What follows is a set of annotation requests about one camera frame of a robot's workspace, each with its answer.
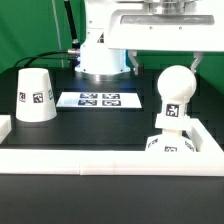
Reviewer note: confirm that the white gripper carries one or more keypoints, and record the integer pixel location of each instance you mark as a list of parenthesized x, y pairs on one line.
[(165, 25)]

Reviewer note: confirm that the white lamp bulb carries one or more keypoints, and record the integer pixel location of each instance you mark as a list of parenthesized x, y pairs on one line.
[(176, 85)]

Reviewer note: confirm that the white lamp base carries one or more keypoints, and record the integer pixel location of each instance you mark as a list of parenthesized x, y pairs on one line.
[(171, 139)]

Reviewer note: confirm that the white lamp shade cone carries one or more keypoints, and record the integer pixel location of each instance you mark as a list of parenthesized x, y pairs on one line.
[(35, 99)]

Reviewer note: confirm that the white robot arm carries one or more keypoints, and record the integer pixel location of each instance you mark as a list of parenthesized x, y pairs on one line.
[(97, 60)]

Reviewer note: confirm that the white marker sheet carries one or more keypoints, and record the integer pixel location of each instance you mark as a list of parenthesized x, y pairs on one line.
[(98, 100)]

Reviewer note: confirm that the white U-shaped frame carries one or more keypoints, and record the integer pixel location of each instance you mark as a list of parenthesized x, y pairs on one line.
[(208, 160)]

